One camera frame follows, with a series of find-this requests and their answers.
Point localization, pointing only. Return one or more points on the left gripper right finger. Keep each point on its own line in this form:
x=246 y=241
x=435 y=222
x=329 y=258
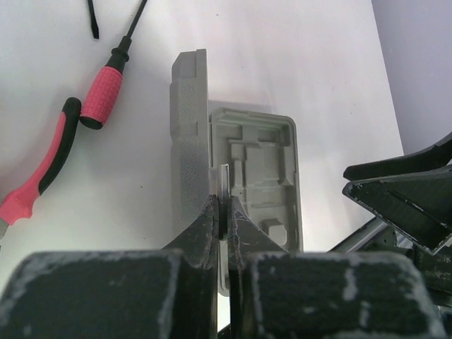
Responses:
x=278 y=294

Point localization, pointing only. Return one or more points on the red screwdriver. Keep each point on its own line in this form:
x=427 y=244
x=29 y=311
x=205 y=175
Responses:
x=93 y=20
x=103 y=93

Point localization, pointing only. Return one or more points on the red screwdriver lower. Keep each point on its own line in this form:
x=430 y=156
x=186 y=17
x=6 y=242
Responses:
x=103 y=93

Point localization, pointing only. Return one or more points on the red screwdriver upper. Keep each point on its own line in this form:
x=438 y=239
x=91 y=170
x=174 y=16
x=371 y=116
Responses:
x=93 y=20

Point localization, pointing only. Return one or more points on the red black pliers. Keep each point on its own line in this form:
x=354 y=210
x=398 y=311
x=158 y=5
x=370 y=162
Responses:
x=18 y=204

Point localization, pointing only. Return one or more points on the grey plastic tool case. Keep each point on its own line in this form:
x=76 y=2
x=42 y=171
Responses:
x=259 y=150

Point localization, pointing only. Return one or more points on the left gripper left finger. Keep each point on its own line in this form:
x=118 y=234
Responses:
x=166 y=293

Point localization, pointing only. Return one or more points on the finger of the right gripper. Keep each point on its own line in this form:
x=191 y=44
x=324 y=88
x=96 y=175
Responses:
x=431 y=158
x=417 y=205

